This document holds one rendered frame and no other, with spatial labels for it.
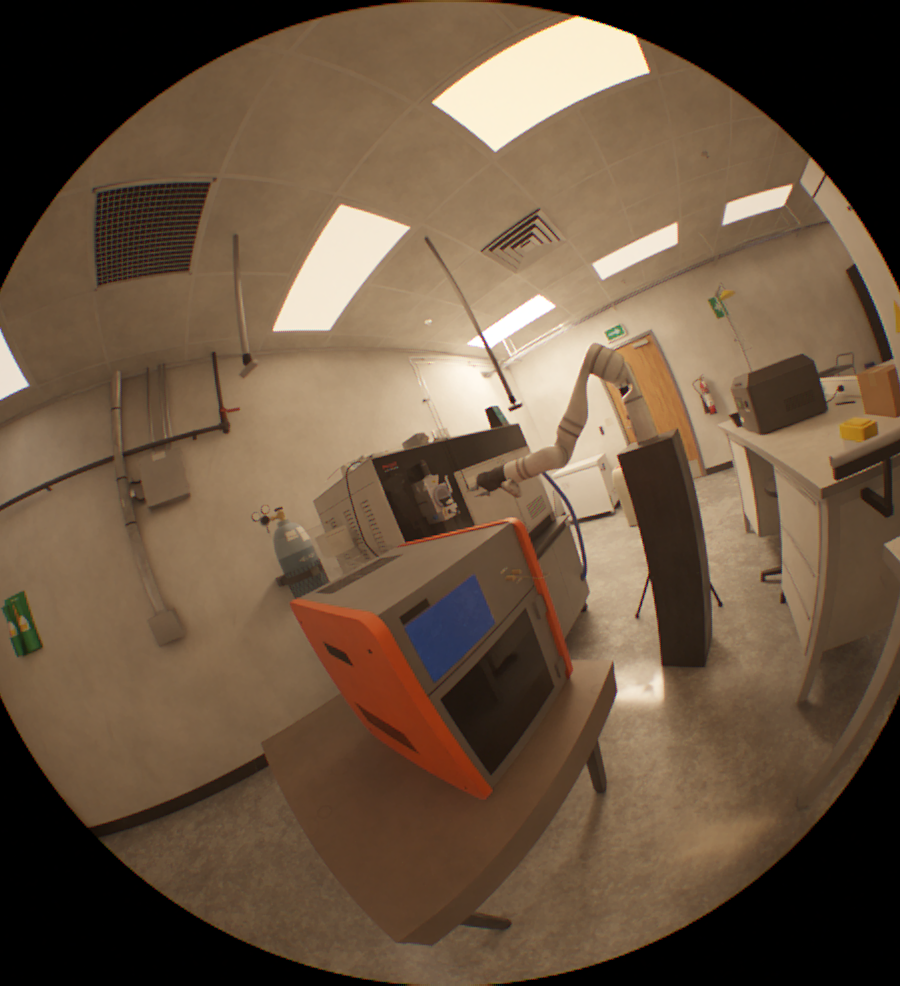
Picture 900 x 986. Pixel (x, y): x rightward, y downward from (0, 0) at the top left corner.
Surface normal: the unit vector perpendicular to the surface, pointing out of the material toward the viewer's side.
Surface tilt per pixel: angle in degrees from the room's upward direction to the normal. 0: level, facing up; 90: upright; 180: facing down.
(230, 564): 90
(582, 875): 0
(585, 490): 90
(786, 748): 0
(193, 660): 90
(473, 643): 90
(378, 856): 0
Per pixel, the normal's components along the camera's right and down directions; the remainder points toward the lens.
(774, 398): -0.63, 0.29
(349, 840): -0.38, -0.92
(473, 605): 0.68, -0.25
